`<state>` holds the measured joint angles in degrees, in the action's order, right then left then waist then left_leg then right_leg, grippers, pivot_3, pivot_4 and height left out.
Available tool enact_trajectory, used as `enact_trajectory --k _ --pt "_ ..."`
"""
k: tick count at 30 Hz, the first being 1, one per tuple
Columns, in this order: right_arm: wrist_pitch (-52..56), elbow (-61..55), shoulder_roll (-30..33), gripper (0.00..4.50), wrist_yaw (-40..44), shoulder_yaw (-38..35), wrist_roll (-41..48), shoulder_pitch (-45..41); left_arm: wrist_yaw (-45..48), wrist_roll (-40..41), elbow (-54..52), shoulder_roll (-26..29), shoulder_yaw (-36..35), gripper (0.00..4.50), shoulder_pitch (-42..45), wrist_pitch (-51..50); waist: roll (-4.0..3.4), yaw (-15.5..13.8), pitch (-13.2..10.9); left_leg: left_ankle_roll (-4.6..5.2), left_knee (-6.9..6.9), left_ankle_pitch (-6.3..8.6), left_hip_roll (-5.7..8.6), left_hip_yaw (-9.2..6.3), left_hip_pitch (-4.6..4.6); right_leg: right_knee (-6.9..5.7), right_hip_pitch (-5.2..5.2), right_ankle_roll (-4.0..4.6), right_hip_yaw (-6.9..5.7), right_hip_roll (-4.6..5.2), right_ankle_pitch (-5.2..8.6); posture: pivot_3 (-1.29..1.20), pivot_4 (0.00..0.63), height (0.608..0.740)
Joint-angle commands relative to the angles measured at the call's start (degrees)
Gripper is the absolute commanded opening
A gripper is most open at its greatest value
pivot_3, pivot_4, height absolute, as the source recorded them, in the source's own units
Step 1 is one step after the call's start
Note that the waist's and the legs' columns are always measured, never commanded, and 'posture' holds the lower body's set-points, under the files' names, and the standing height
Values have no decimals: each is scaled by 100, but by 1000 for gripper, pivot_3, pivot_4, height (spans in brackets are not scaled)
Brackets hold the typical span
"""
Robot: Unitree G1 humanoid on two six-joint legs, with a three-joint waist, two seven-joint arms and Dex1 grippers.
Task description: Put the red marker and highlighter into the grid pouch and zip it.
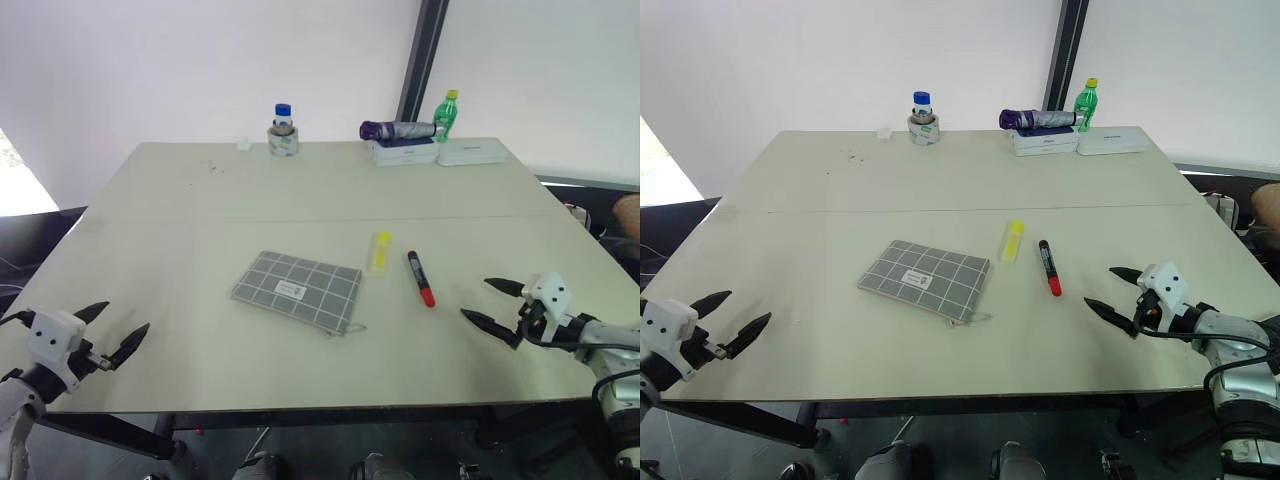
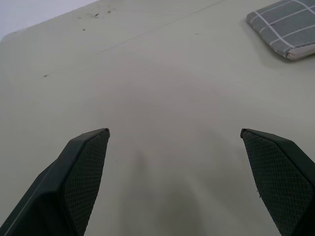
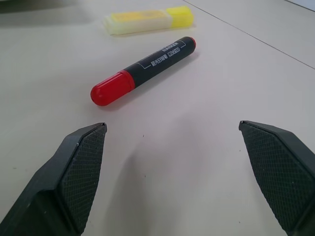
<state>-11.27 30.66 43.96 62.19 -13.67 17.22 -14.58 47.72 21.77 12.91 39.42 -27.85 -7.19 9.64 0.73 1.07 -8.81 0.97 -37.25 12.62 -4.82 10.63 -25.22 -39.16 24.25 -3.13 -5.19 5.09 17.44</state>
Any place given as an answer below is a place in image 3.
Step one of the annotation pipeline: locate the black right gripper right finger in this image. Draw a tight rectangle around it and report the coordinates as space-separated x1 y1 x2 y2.
238 120 315 236

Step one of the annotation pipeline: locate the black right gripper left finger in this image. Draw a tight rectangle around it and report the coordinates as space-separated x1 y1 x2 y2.
0 122 108 236

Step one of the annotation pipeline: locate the black marker with red cap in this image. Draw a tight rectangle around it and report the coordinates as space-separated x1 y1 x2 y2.
90 36 197 107

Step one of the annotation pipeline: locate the yellow highlighter pen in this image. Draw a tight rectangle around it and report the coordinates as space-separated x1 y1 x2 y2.
103 5 197 36

